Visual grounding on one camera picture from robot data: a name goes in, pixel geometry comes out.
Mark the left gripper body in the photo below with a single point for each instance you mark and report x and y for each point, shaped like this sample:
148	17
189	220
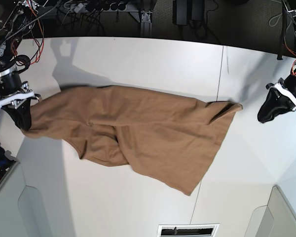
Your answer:
287	87

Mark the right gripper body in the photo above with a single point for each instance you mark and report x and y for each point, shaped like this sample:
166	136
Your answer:
14	92

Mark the tan brown t-shirt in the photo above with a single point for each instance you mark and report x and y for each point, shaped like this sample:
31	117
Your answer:
170	138

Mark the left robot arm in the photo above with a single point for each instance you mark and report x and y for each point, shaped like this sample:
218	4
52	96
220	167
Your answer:
288	18

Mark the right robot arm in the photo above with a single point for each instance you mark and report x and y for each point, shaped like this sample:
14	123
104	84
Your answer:
19	19

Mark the grey left table panel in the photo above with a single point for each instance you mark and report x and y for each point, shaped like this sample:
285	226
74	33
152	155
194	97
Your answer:
33	209

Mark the black power adapter brick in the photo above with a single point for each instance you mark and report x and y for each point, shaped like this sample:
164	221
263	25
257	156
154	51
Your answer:
180	11

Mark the white table vent grille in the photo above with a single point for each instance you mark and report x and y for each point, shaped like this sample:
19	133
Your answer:
199	230

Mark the aluminium frame post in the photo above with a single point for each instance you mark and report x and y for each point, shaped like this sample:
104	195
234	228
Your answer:
145	24

